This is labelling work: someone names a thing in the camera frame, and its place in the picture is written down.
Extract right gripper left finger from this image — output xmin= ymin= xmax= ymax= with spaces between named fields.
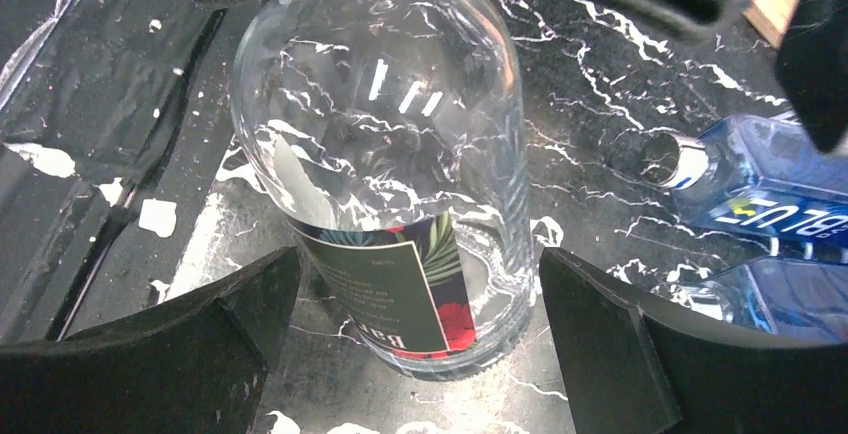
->
xmin=1 ymin=247 xmax=301 ymax=433

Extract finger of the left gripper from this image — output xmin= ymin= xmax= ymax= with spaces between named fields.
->
xmin=776 ymin=0 xmax=847 ymax=156

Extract clear bottle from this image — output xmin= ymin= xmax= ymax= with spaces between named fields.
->
xmin=230 ymin=0 xmax=535 ymax=381

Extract blue bottle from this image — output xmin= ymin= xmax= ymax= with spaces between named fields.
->
xmin=640 ymin=113 xmax=847 ymax=248
xmin=671 ymin=256 xmax=847 ymax=344

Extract blue bottle left bottom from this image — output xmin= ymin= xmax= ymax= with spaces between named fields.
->
xmin=640 ymin=113 xmax=847 ymax=248

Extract blue bottle right bottom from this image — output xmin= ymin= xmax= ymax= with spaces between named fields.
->
xmin=671 ymin=256 xmax=847 ymax=344

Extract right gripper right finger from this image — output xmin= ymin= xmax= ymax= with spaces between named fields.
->
xmin=539 ymin=248 xmax=847 ymax=433

